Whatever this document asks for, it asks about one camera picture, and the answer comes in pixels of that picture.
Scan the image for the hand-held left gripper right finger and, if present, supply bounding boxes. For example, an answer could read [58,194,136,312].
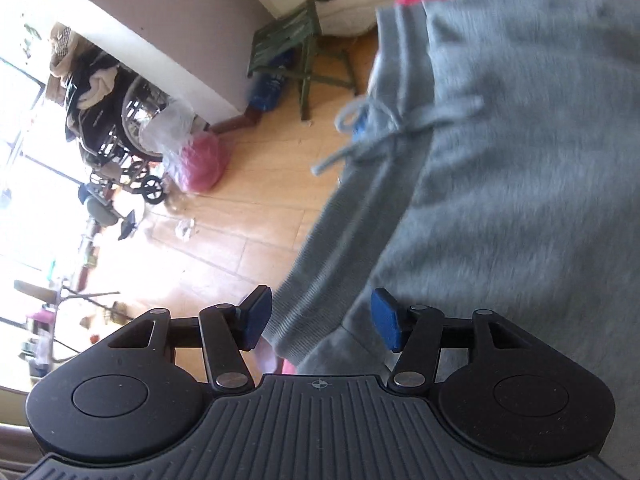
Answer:
[370,287,534,396]

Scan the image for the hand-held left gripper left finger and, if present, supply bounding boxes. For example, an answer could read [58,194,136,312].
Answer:
[107,285,274,394]

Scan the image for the grey sweatpants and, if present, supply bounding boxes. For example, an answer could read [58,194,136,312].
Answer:
[260,0,640,480]

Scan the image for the pink plastic bag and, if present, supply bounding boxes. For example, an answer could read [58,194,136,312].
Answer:
[171,131,229,194]

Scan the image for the clear plastic bag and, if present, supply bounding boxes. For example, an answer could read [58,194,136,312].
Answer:
[139,99,197,172]

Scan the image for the wheelchair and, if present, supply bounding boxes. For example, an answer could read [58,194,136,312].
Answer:
[64,50,169,207]

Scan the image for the green slatted stool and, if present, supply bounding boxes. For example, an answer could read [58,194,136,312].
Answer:
[247,0,359,122]

